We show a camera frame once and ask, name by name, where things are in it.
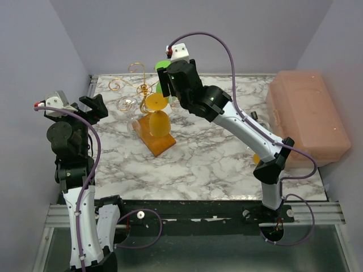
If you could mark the wooden rack base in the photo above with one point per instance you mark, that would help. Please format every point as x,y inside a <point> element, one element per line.
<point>157,145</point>

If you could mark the clear wine glass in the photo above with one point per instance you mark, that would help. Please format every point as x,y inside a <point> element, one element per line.
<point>129,113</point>
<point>175,105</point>

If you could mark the aluminium frame rail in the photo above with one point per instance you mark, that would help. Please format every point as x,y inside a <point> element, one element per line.
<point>57,217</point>

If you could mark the clear glass on table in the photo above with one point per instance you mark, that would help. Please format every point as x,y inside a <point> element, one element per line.
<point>266,126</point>

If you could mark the orange wine glass on table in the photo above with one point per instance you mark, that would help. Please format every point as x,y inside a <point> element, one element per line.
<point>256,159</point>

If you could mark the black cylinder piece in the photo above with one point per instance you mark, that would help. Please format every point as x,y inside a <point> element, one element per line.
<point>254,115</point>

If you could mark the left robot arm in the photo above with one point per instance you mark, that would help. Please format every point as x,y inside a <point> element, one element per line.
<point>75,172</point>

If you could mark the green wine glass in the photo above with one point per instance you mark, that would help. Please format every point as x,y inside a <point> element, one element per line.
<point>162,64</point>

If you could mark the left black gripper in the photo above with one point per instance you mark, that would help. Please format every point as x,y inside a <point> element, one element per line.
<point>99,107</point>

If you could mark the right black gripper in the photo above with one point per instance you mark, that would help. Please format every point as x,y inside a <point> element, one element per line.
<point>166,86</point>

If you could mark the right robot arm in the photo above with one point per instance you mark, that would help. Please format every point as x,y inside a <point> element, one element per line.
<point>217,106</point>

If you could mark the pink plastic storage box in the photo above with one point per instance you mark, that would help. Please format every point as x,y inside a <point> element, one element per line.
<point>300,107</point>

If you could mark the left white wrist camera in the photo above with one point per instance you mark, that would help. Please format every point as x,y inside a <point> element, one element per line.
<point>56,99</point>

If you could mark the gold wire glass rack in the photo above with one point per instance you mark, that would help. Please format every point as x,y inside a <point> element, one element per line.
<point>143,90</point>

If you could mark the orange hanging wine glass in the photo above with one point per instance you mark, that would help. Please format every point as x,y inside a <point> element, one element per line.
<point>159,122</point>

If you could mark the black mounting rail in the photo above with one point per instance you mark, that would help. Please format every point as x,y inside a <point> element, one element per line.
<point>147,218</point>

